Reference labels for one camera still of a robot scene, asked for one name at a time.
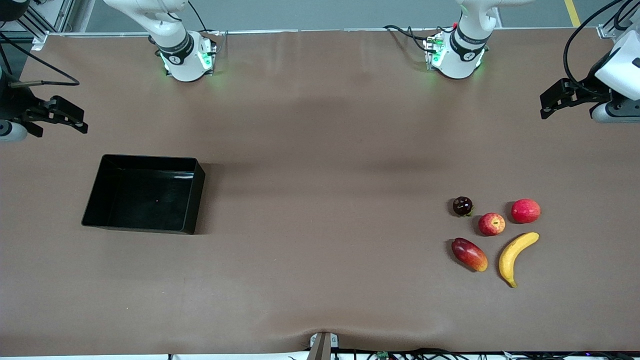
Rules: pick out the aluminium frame profile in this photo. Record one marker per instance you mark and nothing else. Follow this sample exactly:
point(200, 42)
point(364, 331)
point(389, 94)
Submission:
point(612, 27)
point(47, 22)

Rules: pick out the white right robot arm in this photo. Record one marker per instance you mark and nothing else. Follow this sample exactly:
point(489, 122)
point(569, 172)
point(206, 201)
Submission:
point(175, 40)

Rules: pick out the red round apple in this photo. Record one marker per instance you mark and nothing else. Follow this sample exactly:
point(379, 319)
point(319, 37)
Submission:
point(525, 211)

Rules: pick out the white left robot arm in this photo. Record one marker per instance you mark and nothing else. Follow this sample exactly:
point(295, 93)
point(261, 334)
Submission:
point(465, 45)

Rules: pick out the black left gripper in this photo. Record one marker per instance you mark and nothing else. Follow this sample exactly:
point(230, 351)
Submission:
point(584, 93)

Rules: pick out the small green circuit board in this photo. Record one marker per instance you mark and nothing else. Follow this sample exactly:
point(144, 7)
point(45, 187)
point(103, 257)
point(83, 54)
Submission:
point(382, 355)

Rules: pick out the dark purple mangosteen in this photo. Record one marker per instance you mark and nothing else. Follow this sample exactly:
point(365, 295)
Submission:
point(462, 206)

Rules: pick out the yellow banana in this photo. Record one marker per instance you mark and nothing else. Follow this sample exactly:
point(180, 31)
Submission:
point(507, 260)

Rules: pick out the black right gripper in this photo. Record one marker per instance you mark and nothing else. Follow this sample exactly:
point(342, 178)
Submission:
point(14, 106)

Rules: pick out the metal table edge bracket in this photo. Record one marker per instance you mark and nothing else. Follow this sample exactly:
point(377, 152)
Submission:
point(322, 346)

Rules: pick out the red yellow apple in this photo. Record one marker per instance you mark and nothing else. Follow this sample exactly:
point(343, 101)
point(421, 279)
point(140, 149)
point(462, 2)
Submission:
point(491, 224)

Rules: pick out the black plastic box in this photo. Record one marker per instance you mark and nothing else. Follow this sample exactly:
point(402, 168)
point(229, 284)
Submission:
point(145, 195)

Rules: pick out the red yellow mango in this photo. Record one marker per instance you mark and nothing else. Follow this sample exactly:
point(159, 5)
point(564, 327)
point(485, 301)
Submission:
point(469, 254)

